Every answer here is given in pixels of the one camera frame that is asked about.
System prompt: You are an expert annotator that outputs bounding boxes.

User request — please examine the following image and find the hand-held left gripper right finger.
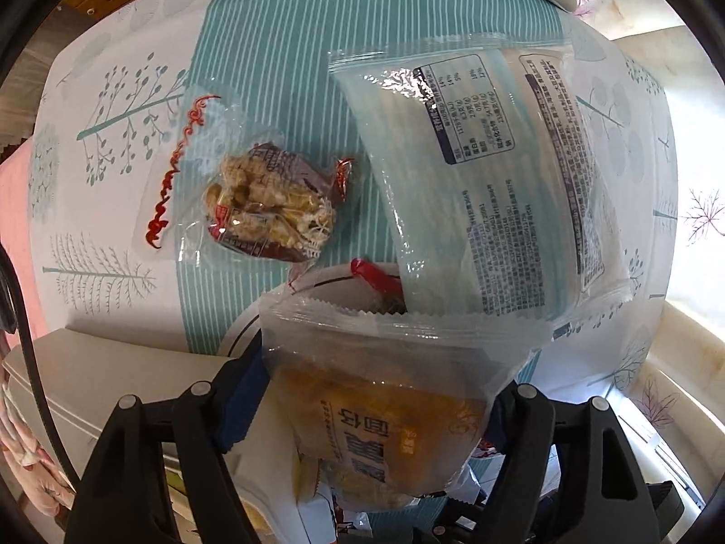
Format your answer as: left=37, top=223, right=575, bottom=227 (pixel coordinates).
left=481, top=382, right=663, bottom=544

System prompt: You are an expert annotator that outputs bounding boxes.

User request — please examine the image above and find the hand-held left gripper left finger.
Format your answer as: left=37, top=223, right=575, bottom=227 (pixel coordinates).
left=63, top=343, right=273, bottom=544

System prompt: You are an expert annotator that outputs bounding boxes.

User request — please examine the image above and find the clear bread packet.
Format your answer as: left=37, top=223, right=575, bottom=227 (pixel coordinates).
left=259, top=280, right=553, bottom=514

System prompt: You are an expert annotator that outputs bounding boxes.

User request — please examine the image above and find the white plastic storage bin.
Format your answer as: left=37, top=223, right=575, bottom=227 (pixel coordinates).
left=0, top=325, right=318, bottom=544

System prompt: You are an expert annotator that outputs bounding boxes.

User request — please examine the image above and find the red-edged clear snack packet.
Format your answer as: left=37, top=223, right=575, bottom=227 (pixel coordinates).
left=286, top=257, right=409, bottom=315

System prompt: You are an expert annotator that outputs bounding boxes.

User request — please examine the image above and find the clear walnut snack packet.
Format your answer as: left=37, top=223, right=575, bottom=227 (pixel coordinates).
left=133, top=85, right=355, bottom=264

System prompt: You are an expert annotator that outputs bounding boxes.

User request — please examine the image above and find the floral fleece blanket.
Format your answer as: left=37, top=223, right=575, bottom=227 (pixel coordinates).
left=0, top=374, right=74, bottom=516

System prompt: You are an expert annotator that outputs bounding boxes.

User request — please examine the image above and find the pale blue snack packet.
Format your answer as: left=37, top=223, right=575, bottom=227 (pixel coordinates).
left=329, top=31, right=632, bottom=318

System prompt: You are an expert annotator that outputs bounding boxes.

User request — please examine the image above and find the pink blanket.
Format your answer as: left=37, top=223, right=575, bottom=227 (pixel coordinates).
left=0, top=141, right=52, bottom=341

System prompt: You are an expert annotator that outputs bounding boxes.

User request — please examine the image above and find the printed tree tablecloth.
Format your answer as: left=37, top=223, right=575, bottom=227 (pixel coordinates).
left=25, top=0, right=681, bottom=398

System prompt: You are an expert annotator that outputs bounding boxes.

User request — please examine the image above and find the black cable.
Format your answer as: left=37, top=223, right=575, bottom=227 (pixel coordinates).
left=0, top=243, right=77, bottom=494

